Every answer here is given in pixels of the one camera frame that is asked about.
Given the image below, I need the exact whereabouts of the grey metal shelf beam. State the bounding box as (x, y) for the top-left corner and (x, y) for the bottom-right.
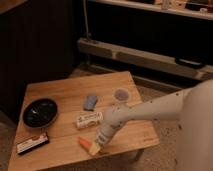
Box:
(77, 38), (213, 81)

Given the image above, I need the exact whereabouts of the clear plastic cup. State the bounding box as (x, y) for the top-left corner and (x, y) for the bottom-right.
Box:
(113, 88), (130, 104)

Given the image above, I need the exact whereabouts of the upper shelf with items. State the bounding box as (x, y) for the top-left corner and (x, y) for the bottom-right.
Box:
(89, 0), (213, 21)

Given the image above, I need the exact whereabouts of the wooden table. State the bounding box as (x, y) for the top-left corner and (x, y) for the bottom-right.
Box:
(8, 72), (159, 171)

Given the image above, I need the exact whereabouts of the black and red box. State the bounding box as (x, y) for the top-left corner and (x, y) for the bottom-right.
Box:
(16, 133), (49, 155)

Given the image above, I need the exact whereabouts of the orange pepper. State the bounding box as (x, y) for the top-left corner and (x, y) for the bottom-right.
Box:
(78, 137), (91, 151)

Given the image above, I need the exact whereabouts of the black handle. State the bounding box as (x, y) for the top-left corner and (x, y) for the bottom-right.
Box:
(175, 58), (205, 69)

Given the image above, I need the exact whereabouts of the black ceramic bowl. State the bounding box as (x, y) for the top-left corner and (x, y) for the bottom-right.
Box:
(22, 98), (58, 128)

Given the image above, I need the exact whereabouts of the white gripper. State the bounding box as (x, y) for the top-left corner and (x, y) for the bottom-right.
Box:
(89, 122), (119, 156)

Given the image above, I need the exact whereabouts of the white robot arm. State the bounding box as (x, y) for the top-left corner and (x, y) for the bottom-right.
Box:
(94, 79), (213, 171)

